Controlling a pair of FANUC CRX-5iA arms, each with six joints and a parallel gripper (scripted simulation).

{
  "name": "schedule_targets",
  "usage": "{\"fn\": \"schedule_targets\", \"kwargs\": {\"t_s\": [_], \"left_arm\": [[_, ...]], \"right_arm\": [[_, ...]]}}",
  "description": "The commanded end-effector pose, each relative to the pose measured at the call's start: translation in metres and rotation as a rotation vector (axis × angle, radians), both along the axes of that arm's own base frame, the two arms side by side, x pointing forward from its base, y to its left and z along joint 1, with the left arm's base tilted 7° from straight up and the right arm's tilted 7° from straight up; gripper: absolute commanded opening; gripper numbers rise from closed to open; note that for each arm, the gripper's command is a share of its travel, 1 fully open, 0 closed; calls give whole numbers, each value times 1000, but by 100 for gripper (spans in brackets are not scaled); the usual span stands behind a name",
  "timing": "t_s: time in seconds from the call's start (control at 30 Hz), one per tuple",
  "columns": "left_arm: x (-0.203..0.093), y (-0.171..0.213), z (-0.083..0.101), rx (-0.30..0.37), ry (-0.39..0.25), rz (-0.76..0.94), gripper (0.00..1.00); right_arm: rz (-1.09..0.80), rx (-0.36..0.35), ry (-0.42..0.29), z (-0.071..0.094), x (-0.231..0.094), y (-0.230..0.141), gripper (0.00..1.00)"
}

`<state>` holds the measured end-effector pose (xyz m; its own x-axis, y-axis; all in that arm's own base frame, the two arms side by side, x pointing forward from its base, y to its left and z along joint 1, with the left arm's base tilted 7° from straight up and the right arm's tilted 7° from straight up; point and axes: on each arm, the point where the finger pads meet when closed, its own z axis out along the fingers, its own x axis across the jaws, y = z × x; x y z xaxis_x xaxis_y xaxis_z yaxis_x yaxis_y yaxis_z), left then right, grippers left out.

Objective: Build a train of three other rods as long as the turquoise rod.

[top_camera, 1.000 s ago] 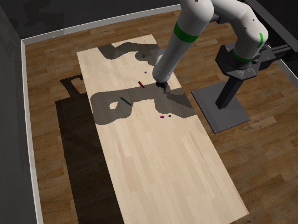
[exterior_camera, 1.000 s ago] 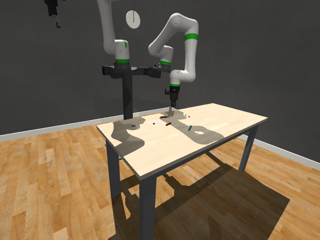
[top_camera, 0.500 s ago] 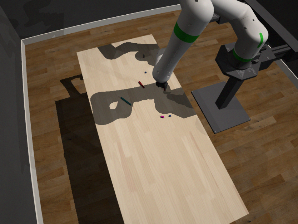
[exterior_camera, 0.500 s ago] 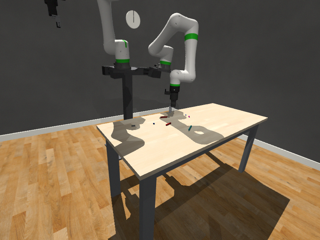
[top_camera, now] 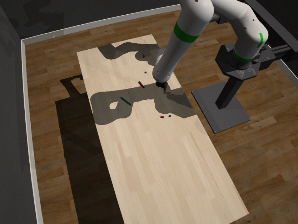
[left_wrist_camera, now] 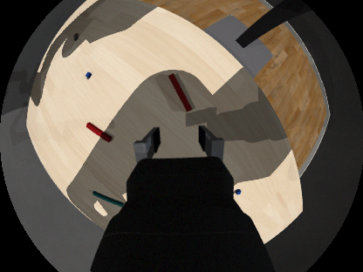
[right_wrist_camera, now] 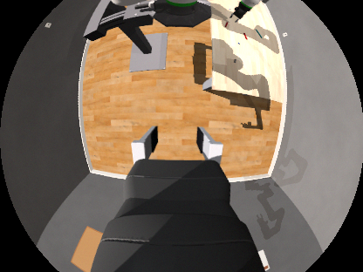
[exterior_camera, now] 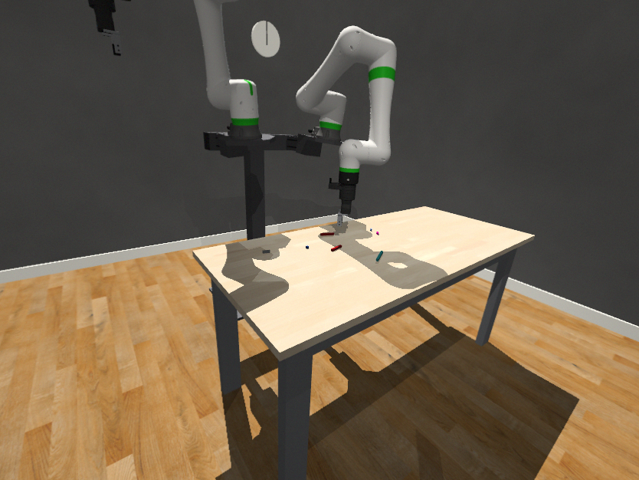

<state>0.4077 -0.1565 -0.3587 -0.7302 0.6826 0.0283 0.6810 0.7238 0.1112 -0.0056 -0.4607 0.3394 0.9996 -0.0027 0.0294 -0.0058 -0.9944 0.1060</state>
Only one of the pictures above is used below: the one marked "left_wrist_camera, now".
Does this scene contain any turquoise rod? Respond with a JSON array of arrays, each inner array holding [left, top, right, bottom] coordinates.
[[93, 191, 123, 207]]

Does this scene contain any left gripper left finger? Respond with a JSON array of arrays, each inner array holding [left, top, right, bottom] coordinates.
[[134, 126, 161, 164]]

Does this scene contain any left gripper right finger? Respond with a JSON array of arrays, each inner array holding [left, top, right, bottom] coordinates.
[[199, 126, 224, 161]]

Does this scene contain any red rod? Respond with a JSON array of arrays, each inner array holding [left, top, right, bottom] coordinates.
[[168, 73, 192, 112], [86, 122, 112, 143]]

